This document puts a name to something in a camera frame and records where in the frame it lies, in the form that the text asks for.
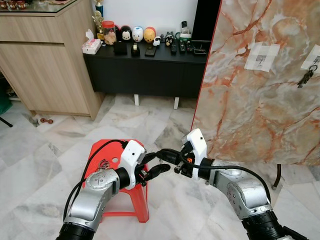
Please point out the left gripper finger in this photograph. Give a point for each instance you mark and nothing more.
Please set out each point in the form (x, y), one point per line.
(157, 172)
(153, 158)

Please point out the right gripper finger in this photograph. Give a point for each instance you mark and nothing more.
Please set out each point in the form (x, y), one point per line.
(170, 153)
(172, 161)

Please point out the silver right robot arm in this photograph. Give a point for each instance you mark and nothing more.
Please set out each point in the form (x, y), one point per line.
(240, 190)

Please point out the small metal hook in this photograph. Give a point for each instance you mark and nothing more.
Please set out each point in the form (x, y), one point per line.
(261, 59)
(315, 59)

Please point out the key bunch with carabiner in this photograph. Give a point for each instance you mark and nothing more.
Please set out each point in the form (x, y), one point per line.
(105, 164)

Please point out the red plastic stool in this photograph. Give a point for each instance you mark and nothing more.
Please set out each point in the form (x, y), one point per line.
(102, 150)

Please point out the black low console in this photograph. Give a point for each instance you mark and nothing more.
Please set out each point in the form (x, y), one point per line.
(145, 75)

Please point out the orange marble pattern board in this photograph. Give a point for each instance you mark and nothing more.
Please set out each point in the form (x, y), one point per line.
(250, 110)

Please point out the black metal board leg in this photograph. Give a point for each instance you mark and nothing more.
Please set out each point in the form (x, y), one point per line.
(276, 177)

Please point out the black flat box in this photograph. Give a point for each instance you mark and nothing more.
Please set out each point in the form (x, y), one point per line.
(151, 51)

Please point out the black remote control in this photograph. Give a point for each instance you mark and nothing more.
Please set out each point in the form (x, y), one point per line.
(190, 47)
(173, 49)
(182, 48)

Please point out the black tape dispenser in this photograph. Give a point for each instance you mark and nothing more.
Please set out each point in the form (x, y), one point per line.
(135, 50)

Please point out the small red toy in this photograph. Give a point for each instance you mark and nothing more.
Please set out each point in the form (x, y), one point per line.
(46, 121)

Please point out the small panda toy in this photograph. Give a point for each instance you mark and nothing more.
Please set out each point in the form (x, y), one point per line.
(156, 41)

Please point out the black and white toy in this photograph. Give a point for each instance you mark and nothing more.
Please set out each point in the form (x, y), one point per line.
(169, 39)

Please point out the orange egg shaped figure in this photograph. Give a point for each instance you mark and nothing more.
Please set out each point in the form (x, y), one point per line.
(149, 35)

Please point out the white egg shaped figure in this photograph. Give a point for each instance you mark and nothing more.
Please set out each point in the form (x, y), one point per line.
(138, 34)

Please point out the black mouse ear figure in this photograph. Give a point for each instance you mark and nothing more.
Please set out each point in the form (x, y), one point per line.
(125, 33)

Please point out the white tissue pack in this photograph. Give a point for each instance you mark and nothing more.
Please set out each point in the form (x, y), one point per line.
(91, 46)

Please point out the clear jar red lid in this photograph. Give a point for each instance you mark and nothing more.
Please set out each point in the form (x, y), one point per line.
(108, 32)

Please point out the light wooden cabinet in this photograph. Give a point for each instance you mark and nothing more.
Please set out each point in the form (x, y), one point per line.
(45, 75)

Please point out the black television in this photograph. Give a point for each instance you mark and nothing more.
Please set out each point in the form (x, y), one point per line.
(205, 20)

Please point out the translucent tape patch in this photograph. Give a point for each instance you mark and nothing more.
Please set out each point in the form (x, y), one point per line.
(310, 50)
(262, 50)

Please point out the gold trophy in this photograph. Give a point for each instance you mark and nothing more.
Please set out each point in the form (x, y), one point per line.
(98, 22)

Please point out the black tripod stand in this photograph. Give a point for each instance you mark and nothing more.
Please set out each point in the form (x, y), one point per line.
(5, 121)

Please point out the green storage box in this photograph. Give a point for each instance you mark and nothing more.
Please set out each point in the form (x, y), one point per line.
(4, 102)

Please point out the blue ball trophy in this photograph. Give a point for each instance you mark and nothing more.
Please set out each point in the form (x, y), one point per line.
(99, 6)

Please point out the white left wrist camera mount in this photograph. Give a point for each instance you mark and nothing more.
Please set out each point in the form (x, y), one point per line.
(132, 155)

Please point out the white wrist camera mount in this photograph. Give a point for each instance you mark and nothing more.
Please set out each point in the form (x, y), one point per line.
(132, 155)
(197, 142)

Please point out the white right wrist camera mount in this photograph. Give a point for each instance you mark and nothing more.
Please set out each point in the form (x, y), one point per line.
(197, 142)

